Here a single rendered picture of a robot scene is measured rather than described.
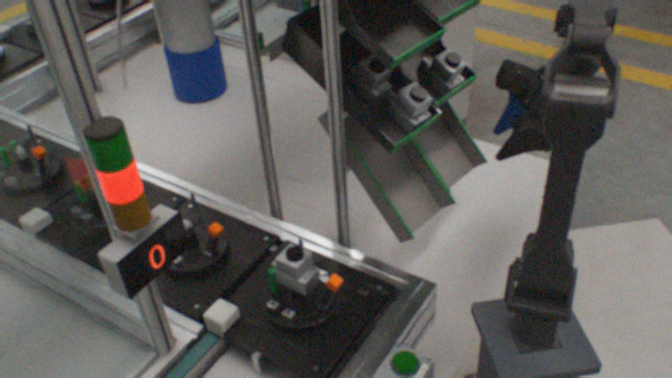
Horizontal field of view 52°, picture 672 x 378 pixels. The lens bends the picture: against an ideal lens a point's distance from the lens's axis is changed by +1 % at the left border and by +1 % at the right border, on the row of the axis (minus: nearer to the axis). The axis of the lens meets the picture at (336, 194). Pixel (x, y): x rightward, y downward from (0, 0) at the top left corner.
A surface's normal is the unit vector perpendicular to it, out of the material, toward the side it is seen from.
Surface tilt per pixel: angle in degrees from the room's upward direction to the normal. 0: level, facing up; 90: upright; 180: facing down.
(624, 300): 0
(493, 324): 0
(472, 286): 0
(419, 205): 45
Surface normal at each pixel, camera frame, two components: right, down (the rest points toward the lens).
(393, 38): 0.25, -0.53
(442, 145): 0.47, -0.26
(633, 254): -0.06, -0.77
